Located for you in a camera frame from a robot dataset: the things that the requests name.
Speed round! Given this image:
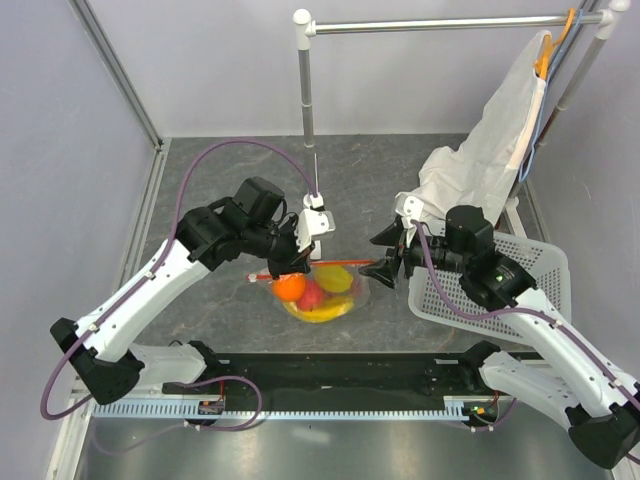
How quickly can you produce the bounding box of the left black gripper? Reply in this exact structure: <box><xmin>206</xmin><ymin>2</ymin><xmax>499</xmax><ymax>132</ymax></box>
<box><xmin>244</xmin><ymin>215</ymin><xmax>316</xmax><ymax>281</ymax></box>

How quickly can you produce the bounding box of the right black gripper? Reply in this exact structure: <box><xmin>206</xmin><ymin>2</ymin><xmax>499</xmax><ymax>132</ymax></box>
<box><xmin>359</xmin><ymin>220</ymin><xmax>469</xmax><ymax>290</ymax></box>

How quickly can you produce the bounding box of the orange fruit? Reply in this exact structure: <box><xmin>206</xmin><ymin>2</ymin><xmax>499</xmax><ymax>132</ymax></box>
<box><xmin>271</xmin><ymin>273</ymin><xmax>307</xmax><ymax>302</ymax></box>

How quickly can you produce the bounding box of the red apple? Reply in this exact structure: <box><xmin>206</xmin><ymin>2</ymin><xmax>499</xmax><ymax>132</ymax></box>
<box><xmin>296</xmin><ymin>279</ymin><xmax>325</xmax><ymax>311</ymax></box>

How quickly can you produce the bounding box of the yellow lemon fruit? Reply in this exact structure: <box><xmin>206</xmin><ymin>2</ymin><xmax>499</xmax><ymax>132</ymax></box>
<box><xmin>313</xmin><ymin>265</ymin><xmax>354</xmax><ymax>294</ymax></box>

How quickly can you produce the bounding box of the clear orange-zipper zip bag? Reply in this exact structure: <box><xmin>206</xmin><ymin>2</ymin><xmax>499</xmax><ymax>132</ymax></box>
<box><xmin>246</xmin><ymin>260</ymin><xmax>374</xmax><ymax>324</ymax></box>

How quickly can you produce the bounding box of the yellow banana bunch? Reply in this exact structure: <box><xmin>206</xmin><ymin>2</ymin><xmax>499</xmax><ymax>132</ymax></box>
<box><xmin>283</xmin><ymin>296</ymin><xmax>355</xmax><ymax>323</ymax></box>

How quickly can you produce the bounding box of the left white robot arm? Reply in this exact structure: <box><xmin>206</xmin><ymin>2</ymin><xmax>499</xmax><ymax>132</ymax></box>
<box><xmin>50</xmin><ymin>177</ymin><xmax>335</xmax><ymax>405</ymax></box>

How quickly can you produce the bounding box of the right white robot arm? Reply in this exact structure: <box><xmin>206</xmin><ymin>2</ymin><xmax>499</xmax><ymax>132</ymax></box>
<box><xmin>360</xmin><ymin>198</ymin><xmax>639</xmax><ymax>470</ymax></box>

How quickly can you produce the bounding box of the white plastic basket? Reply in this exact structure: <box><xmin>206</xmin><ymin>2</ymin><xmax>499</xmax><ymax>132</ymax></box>
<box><xmin>408</xmin><ymin>232</ymin><xmax>572</xmax><ymax>344</ymax></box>

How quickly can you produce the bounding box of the white cloth garment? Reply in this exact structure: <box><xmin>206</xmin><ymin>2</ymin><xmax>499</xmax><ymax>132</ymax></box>
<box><xmin>400</xmin><ymin>30</ymin><xmax>551</xmax><ymax>224</ymax></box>

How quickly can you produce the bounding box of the blue clothes hanger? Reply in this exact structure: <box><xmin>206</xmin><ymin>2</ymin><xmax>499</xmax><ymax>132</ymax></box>
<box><xmin>517</xmin><ymin>8</ymin><xmax>584</xmax><ymax>184</ymax></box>

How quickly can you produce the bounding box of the metal clothes rack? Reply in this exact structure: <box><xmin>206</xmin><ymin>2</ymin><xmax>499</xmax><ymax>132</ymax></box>
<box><xmin>292</xmin><ymin>0</ymin><xmax>632</xmax><ymax>261</ymax></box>

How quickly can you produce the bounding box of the orange clothes hanger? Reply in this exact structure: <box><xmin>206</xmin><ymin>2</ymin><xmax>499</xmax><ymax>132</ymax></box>
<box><xmin>533</xmin><ymin>7</ymin><xmax>577</xmax><ymax>80</ymax></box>

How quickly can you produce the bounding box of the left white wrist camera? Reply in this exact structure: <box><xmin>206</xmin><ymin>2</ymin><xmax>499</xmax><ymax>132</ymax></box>
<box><xmin>295</xmin><ymin>193</ymin><xmax>336</xmax><ymax>260</ymax></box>

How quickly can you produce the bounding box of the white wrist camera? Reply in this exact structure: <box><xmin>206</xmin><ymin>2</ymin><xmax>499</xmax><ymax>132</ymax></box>
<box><xmin>394</xmin><ymin>193</ymin><xmax>427</xmax><ymax>230</ymax></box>
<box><xmin>295</xmin><ymin>193</ymin><xmax>336</xmax><ymax>260</ymax></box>

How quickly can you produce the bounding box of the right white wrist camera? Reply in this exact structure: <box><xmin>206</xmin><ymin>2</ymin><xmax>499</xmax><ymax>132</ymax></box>
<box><xmin>394</xmin><ymin>193</ymin><xmax>427</xmax><ymax>230</ymax></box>

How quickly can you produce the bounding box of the white slotted cable duct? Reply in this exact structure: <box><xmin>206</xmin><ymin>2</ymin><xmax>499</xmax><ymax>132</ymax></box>
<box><xmin>92</xmin><ymin>397</ymin><xmax>495</xmax><ymax>421</ymax></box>

